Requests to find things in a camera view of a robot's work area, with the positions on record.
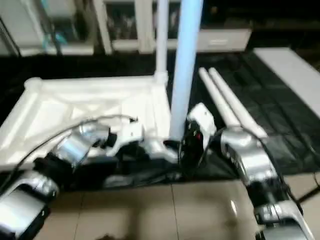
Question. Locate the white plastic table top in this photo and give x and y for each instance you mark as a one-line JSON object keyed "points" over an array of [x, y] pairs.
{"points": [[55, 110]]}

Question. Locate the white plastic table leg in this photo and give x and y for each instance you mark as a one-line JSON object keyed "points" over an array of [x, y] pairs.
{"points": [[162, 40], [217, 97], [235, 102], [186, 55]]}

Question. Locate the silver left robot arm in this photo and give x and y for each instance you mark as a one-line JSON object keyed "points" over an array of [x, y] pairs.
{"points": [[55, 160]]}

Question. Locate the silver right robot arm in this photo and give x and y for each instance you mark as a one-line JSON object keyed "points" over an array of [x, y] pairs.
{"points": [[252, 165]]}

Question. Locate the black work mat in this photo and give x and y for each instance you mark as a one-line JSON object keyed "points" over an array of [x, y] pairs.
{"points": [[260, 100]]}

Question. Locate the white drawer unit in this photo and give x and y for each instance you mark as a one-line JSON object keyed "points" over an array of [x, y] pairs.
{"points": [[225, 40]]}

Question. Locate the white glass door cabinet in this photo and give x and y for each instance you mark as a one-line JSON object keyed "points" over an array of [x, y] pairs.
{"points": [[130, 25]]}

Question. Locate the white drawer cabinet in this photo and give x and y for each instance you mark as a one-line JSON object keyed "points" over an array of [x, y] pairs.
{"points": [[270, 15]]}

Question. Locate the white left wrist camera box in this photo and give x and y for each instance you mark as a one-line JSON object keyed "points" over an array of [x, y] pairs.
{"points": [[127, 135]]}

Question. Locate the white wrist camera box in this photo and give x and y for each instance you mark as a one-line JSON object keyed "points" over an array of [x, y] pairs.
{"points": [[127, 135], [202, 122]]}

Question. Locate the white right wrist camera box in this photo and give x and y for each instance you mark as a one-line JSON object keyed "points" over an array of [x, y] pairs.
{"points": [[202, 122]]}

